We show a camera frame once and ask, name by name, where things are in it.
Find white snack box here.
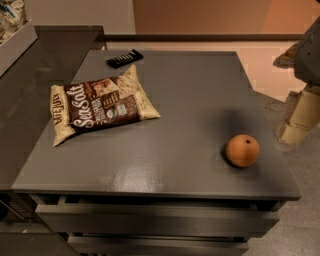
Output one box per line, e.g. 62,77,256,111
0,21,38,77

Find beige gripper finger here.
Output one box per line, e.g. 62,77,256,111
277,84,320,145
273,43,298,68

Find snack bags in box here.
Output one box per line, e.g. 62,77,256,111
0,0,26,44

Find brown sea salt chip bag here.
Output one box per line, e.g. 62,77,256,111
50,64,160,146

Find orange fruit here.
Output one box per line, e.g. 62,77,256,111
226,134,260,168

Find black snack bar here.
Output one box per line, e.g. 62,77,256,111
106,49,143,69

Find grey drawer cabinet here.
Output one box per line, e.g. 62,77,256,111
13,51,300,256

